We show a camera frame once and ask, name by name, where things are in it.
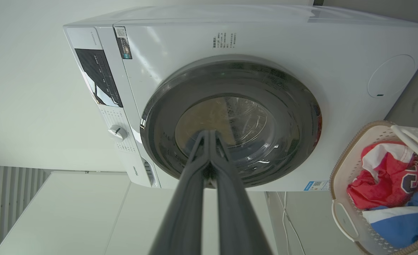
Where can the black product sticker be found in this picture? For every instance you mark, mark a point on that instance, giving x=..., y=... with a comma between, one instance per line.
x=123, y=42

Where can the black control display panel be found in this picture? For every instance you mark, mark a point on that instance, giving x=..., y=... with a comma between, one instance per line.
x=99, y=76

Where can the white front-load washing machine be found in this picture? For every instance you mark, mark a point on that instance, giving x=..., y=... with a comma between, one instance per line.
x=301, y=46

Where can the white cabinet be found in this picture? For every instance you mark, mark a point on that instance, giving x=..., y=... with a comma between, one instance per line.
x=70, y=219

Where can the white slatted panel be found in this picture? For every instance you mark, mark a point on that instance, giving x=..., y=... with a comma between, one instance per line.
x=6, y=198

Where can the round white filter cover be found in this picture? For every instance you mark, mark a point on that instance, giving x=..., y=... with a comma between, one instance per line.
x=391, y=76

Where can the blue energy label sticker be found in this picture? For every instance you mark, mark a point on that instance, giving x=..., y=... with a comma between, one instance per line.
x=317, y=185

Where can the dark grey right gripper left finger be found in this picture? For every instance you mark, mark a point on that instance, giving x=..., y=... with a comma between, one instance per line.
x=184, y=212

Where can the dark round washer door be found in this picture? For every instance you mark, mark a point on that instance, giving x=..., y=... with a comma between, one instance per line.
x=294, y=117

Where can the blue and white garment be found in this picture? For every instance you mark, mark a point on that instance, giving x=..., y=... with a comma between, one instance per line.
x=403, y=226

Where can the cream perforated laundry basket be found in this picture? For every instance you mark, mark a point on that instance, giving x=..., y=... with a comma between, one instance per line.
x=347, y=170

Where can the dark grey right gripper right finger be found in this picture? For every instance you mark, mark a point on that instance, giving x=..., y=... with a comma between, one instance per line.
x=235, y=212

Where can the white control knob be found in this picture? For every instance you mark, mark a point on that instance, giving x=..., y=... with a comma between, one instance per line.
x=117, y=133

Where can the red and white jersey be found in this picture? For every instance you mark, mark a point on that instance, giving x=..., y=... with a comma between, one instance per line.
x=382, y=177

